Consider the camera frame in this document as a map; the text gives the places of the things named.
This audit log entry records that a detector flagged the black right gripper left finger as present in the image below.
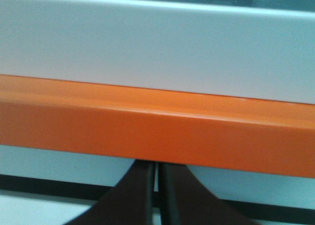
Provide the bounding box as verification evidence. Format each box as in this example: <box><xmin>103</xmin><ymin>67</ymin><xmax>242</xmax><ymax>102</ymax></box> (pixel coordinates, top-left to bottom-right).
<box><xmin>67</xmin><ymin>160</ymin><xmax>153</xmax><ymax>225</ymax></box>

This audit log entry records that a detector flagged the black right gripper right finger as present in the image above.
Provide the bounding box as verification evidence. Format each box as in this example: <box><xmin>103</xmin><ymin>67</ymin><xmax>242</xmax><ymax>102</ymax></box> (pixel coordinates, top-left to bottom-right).
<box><xmin>158</xmin><ymin>163</ymin><xmax>257</xmax><ymax>225</ymax></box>

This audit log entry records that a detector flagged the orange sash handle bar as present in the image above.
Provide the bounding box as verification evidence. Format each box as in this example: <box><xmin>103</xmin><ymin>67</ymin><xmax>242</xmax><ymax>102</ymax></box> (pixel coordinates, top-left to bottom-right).
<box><xmin>0</xmin><ymin>75</ymin><xmax>315</xmax><ymax>178</ymax></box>

